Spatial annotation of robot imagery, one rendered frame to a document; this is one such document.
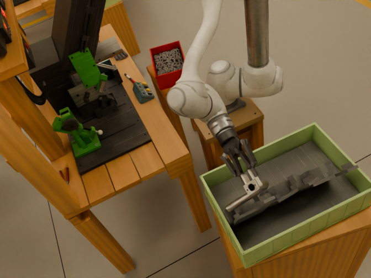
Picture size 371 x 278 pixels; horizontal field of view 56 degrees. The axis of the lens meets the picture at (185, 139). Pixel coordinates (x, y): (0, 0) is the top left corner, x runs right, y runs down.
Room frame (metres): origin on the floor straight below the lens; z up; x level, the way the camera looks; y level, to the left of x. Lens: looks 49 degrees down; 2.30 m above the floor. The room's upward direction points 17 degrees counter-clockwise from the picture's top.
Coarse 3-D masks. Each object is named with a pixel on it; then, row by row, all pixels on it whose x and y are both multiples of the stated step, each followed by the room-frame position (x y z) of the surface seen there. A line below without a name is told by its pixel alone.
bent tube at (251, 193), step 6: (252, 180) 0.63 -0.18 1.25; (264, 180) 0.65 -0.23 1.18; (246, 186) 0.63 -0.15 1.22; (252, 186) 0.63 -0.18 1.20; (258, 186) 0.60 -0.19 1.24; (264, 186) 0.63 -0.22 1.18; (252, 192) 0.60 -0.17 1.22; (258, 192) 0.66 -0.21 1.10; (240, 198) 0.69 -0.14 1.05; (246, 198) 0.67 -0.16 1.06; (228, 204) 0.70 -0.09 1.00; (234, 204) 0.68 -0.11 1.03; (240, 204) 0.67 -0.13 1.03; (228, 210) 0.68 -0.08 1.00
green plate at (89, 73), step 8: (72, 56) 1.69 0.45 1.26; (80, 56) 1.69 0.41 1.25; (88, 56) 1.70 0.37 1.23; (72, 64) 1.68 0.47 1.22; (80, 64) 1.68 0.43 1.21; (88, 64) 1.68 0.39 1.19; (80, 72) 1.66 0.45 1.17; (88, 72) 1.67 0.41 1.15; (96, 72) 1.67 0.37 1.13; (88, 80) 1.65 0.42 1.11; (96, 80) 1.66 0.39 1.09
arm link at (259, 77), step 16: (256, 0) 1.25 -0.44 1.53; (256, 16) 1.25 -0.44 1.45; (256, 32) 1.25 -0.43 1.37; (256, 48) 1.26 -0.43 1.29; (256, 64) 1.26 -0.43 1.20; (272, 64) 1.26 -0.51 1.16; (240, 80) 1.29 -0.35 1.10; (256, 80) 1.23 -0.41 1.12; (272, 80) 1.22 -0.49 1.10; (256, 96) 1.24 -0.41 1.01
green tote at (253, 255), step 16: (304, 128) 0.99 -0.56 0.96; (320, 128) 0.96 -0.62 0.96; (272, 144) 0.96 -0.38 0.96; (288, 144) 0.97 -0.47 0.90; (320, 144) 0.93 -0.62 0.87; (336, 144) 0.85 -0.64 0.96; (240, 160) 0.93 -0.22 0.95; (336, 160) 0.82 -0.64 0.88; (208, 176) 0.90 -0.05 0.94; (224, 176) 0.92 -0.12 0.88; (352, 176) 0.71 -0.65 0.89; (208, 192) 0.81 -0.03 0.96; (368, 192) 0.59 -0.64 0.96; (336, 208) 0.57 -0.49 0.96; (352, 208) 0.58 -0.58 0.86; (224, 224) 0.68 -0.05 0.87; (304, 224) 0.54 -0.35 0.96; (320, 224) 0.56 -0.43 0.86; (272, 240) 0.52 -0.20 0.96; (288, 240) 0.54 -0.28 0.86; (240, 256) 0.54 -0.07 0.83; (256, 256) 0.51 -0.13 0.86
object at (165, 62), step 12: (156, 48) 2.04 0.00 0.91; (168, 48) 2.04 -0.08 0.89; (180, 48) 1.99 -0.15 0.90; (156, 60) 1.96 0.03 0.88; (168, 60) 1.90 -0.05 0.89; (180, 60) 1.89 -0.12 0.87; (156, 72) 1.87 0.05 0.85; (168, 72) 1.80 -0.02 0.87; (180, 72) 1.74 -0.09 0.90; (168, 84) 1.74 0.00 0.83
